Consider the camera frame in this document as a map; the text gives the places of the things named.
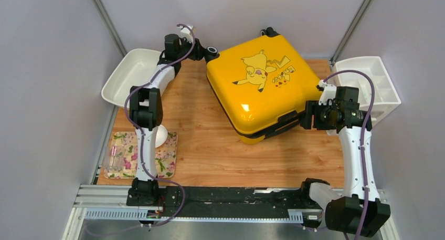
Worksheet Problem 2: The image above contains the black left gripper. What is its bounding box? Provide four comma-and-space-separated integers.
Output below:
178, 38, 210, 62

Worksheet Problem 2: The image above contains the yellow cartoon hard-shell suitcase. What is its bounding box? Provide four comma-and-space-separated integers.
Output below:
206, 27, 321, 144

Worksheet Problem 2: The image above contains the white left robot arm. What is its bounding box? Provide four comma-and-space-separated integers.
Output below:
124, 33, 205, 206

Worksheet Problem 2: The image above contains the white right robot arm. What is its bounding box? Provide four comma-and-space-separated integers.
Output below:
299, 99, 391, 237

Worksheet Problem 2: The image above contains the white drawer organizer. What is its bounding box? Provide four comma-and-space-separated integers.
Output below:
329, 56, 401, 126

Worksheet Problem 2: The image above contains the white rectangular basin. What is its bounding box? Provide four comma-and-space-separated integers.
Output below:
101, 48, 161, 108

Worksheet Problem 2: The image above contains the white small bowl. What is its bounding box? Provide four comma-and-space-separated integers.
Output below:
155, 125, 168, 148

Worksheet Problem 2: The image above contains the floral tray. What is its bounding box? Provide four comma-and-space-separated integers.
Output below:
103, 131, 178, 179

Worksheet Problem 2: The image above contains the clear glass cup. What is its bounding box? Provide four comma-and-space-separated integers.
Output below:
103, 145, 124, 171

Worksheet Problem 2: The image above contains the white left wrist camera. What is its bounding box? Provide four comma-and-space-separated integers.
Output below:
178, 25, 195, 43

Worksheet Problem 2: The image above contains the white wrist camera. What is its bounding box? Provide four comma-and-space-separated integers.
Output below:
317, 80, 337, 106
178, 25, 195, 43

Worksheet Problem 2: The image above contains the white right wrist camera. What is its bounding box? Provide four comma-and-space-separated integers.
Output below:
317, 80, 337, 106

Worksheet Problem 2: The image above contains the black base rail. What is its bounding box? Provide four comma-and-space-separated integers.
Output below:
126, 186, 321, 219

